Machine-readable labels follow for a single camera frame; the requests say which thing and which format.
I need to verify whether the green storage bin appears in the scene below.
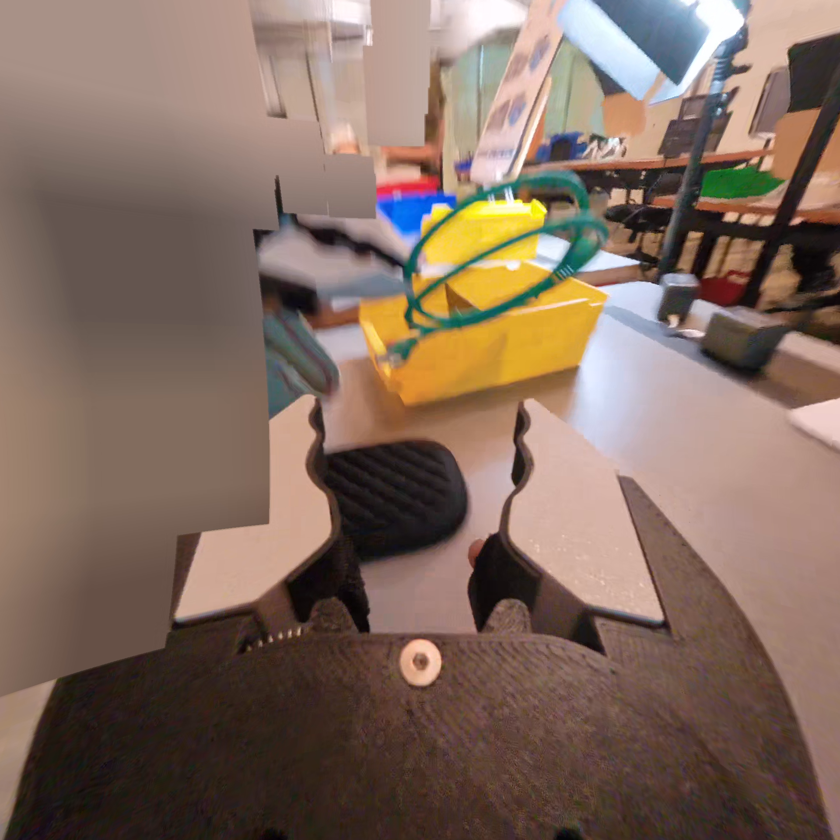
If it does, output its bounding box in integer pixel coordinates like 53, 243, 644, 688
697, 165, 786, 202

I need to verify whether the black light stand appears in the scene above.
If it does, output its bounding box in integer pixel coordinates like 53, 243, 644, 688
657, 26, 750, 278

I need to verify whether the white board stand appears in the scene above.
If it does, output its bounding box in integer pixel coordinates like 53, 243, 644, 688
786, 399, 840, 452

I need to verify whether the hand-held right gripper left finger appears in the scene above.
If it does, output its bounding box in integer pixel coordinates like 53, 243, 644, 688
171, 395, 343, 630

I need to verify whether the red basket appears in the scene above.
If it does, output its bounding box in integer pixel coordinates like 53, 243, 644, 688
697, 271, 753, 307

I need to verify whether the grey charger box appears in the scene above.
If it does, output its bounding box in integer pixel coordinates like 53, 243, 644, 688
700, 307, 793, 375
655, 272, 702, 327

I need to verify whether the black pole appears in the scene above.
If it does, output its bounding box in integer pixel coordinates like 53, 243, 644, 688
740, 66, 840, 311

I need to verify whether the green ethernet cable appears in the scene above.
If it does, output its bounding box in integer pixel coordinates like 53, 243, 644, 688
381, 168, 611, 370

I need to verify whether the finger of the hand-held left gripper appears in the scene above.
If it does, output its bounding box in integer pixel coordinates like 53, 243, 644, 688
282, 215, 412, 266
258, 236, 406, 305

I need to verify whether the yellow storage bin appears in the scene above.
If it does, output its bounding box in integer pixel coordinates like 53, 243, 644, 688
358, 258, 609, 408
419, 198, 549, 268

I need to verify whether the black dimpled wrist pad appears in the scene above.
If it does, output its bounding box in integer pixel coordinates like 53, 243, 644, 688
323, 438, 470, 563

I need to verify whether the overhead studio lamp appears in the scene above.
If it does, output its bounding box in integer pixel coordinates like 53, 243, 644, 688
556, 0, 750, 104

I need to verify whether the wooden office desk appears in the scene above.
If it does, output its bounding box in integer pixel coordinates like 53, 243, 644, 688
538, 147, 840, 227

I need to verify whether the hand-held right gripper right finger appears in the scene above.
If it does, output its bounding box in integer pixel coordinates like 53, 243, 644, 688
499, 398, 666, 632

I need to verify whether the red storage bin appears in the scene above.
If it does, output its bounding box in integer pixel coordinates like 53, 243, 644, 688
376, 176, 442, 198

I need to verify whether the instruction board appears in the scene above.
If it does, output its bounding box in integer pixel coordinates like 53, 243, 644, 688
468, 0, 567, 186

